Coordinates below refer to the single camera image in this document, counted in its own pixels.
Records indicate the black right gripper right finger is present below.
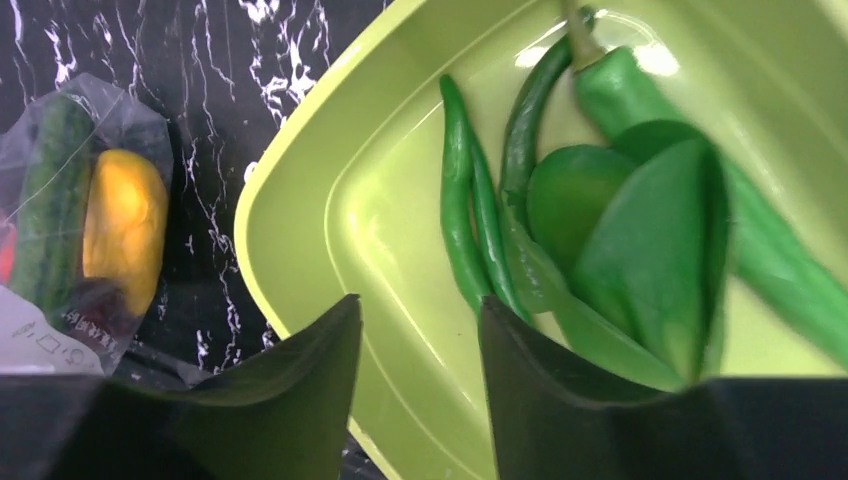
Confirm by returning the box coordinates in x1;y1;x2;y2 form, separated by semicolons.
479;296;847;479

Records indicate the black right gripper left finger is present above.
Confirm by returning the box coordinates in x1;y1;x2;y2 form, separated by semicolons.
1;294;362;479

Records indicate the yellow toy corn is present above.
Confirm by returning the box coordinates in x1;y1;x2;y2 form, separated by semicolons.
82;149;168;317

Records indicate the clear zip bag orange zipper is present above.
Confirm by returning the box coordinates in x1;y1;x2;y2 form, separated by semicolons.
1;74;175;375

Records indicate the red toy chili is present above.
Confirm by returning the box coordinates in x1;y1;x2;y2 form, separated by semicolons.
0;223;17;285

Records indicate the green toy pepper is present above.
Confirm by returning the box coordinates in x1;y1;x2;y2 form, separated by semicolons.
566;1;847;369

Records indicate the green toy cucumber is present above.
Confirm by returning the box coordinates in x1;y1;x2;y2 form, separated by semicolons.
8;94;94;315

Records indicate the toy bok choy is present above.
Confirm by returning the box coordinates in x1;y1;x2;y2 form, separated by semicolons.
501;120;733;391

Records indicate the thin green toy chili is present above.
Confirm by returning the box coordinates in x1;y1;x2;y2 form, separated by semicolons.
439;74;533;323

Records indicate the lime green tray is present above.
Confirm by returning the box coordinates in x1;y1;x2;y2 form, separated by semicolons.
235;1;847;479

